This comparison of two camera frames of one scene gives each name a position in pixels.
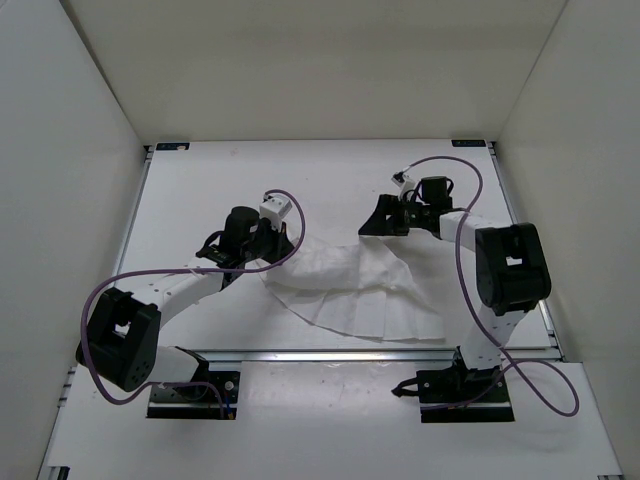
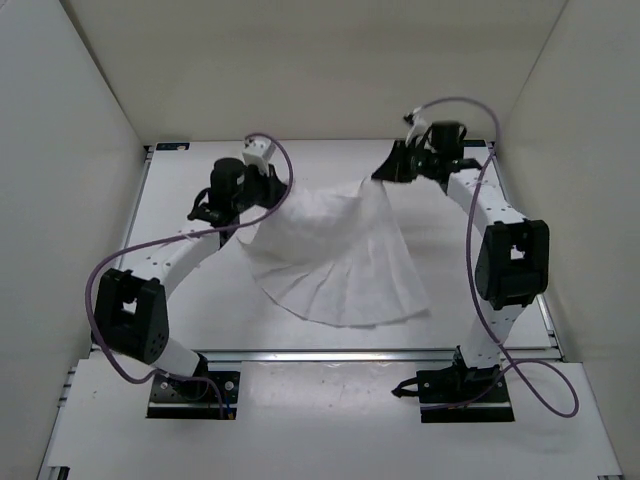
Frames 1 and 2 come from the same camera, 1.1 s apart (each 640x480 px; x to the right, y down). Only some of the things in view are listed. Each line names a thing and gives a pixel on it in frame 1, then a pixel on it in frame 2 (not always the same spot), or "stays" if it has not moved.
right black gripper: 380,225 -> 395,167
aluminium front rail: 342,355 stays
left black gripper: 283,242 -> 273,180
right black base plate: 450,385 stays
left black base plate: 196,401 stays
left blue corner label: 172,145 stays
